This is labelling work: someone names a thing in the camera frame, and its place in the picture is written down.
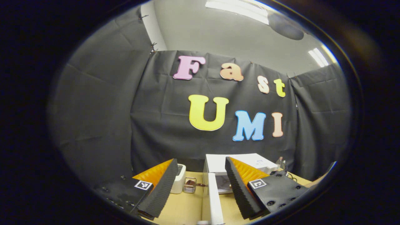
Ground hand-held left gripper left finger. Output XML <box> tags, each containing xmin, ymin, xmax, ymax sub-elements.
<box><xmin>94</xmin><ymin>158</ymin><xmax>179</xmax><ymax>219</ymax></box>

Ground white microwave oven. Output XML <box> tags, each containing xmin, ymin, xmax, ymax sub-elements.
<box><xmin>197</xmin><ymin>153</ymin><xmax>279</xmax><ymax>225</ymax></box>

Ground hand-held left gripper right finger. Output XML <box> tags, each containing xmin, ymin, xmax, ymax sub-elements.
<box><xmin>224</xmin><ymin>156</ymin><xmax>310</xmax><ymax>220</ymax></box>

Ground wire utensil holder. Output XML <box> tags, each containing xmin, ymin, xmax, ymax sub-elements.
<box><xmin>183</xmin><ymin>177</ymin><xmax>197</xmax><ymax>193</ymax></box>

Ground white toaster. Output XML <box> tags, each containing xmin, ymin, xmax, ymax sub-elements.
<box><xmin>170</xmin><ymin>164</ymin><xmax>187</xmax><ymax>194</ymax></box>

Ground black backdrop cloth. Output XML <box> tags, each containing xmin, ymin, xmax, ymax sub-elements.
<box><xmin>47</xmin><ymin>6</ymin><xmax>352</xmax><ymax>188</ymax></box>

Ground ceiling light panel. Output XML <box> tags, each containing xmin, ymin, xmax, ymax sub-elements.
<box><xmin>205</xmin><ymin>0</ymin><xmax>270</xmax><ymax>25</ymax></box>
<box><xmin>308</xmin><ymin>47</ymin><xmax>330</xmax><ymax>68</ymax></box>

